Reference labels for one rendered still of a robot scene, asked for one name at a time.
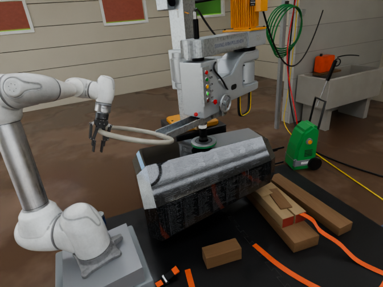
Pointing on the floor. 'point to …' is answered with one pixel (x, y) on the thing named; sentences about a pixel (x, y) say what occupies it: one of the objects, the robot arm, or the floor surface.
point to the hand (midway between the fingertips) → (97, 146)
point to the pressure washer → (304, 144)
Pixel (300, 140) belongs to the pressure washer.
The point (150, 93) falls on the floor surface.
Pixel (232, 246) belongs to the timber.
